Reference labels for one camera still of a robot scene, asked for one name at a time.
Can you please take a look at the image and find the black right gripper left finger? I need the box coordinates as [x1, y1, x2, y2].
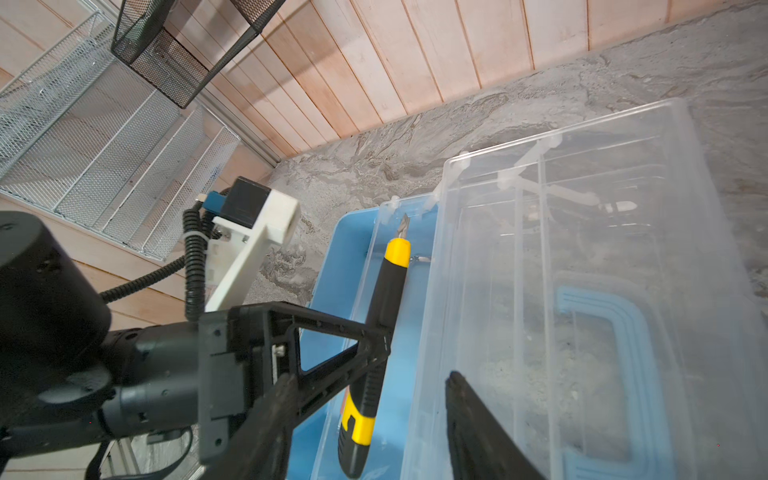
[201, 374, 298, 479]

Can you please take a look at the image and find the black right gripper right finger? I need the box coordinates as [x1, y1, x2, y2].
[445, 371, 543, 479]

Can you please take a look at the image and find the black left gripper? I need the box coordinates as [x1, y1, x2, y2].
[98, 302, 391, 462]

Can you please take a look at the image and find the black yellow utility knife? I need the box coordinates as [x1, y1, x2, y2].
[338, 215, 411, 479]

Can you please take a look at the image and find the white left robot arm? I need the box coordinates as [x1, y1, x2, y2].
[1, 211, 391, 465]

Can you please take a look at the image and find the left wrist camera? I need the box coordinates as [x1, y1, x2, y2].
[204, 176, 301, 312]

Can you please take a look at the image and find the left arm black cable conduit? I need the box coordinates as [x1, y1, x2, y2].
[98, 200, 232, 322]

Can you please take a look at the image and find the white wire mesh shelf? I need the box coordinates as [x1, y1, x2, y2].
[1, 12, 240, 261]

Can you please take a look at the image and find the black mesh wall basket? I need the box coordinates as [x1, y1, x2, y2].
[110, 1, 284, 109]

